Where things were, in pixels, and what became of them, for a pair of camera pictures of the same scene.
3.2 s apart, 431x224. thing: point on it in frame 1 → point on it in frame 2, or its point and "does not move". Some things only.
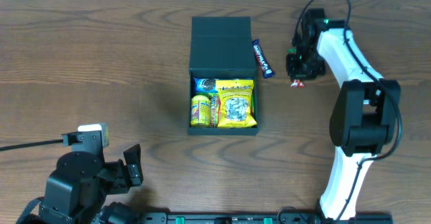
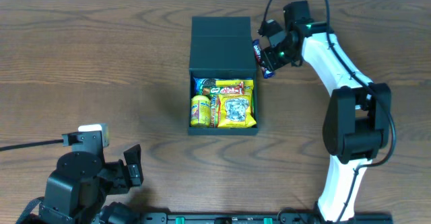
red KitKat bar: (297, 83) → (236, 90)
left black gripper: (124, 171) does not move
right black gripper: (301, 70) → (269, 58)
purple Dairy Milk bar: (267, 71) does not move
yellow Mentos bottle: (200, 114) does not move
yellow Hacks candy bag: (235, 109) does not move
